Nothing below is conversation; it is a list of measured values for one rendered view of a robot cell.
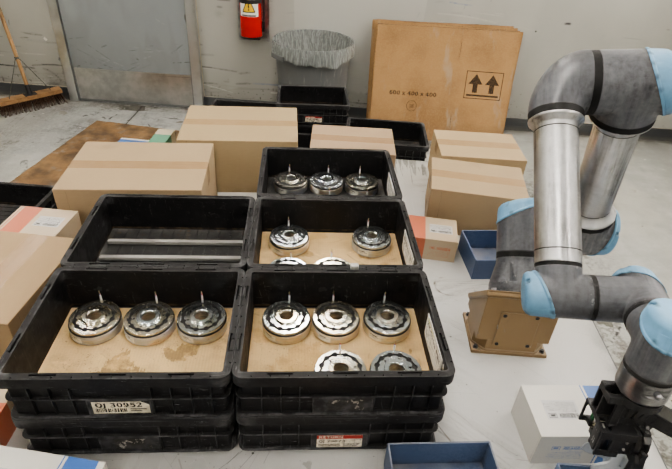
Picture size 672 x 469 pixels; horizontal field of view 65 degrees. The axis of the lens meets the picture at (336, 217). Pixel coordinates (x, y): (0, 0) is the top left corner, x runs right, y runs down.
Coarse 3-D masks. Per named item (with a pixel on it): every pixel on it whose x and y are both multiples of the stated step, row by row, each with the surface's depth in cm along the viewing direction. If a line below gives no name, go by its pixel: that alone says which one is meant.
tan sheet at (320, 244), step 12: (264, 240) 140; (312, 240) 141; (324, 240) 142; (336, 240) 142; (348, 240) 142; (264, 252) 136; (312, 252) 137; (324, 252) 137; (336, 252) 138; (348, 252) 138; (396, 252) 139; (384, 264) 134; (396, 264) 135
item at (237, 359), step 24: (240, 312) 103; (432, 312) 106; (240, 336) 100; (240, 360) 93; (240, 384) 91; (264, 384) 91; (288, 384) 92; (312, 384) 92; (336, 384) 92; (360, 384) 93; (384, 384) 93; (408, 384) 94; (432, 384) 94
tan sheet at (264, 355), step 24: (312, 312) 119; (360, 312) 119; (408, 312) 120; (264, 336) 112; (312, 336) 112; (360, 336) 113; (408, 336) 114; (264, 360) 106; (288, 360) 107; (312, 360) 107
